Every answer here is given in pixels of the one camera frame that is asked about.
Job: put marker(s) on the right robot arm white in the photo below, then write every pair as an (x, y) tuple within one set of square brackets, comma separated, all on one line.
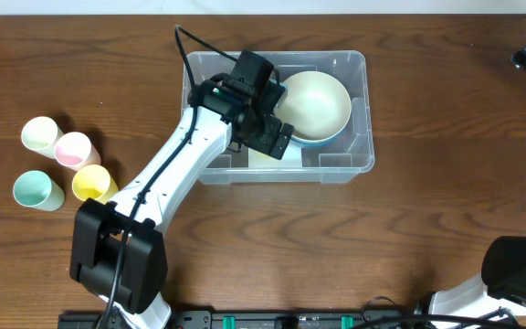
[(495, 296)]

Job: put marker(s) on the dark blue bowl front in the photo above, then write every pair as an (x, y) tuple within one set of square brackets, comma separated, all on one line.
[(317, 133)]

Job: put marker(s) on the mint green cup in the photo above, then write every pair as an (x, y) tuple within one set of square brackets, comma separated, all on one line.
[(35, 189)]

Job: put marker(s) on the pink cup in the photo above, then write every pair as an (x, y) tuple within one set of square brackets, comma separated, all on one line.
[(75, 151)]

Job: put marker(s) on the cream white cup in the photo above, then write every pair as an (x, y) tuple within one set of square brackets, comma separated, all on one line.
[(40, 135)]

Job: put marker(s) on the yellow cup front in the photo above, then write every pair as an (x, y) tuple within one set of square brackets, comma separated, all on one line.
[(94, 181)]

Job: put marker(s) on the large beige bowl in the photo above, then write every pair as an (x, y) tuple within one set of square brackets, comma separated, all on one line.
[(314, 95)]

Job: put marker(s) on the white label in container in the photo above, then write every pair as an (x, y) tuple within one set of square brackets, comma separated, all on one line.
[(292, 158)]

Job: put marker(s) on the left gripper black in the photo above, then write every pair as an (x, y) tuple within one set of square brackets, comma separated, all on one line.
[(271, 138)]

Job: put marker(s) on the clear plastic storage container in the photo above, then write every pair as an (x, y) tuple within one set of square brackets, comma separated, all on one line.
[(336, 163)]

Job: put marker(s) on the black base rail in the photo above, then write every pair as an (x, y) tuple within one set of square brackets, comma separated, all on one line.
[(371, 318)]

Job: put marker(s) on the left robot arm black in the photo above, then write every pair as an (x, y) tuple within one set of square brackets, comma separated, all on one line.
[(118, 245)]

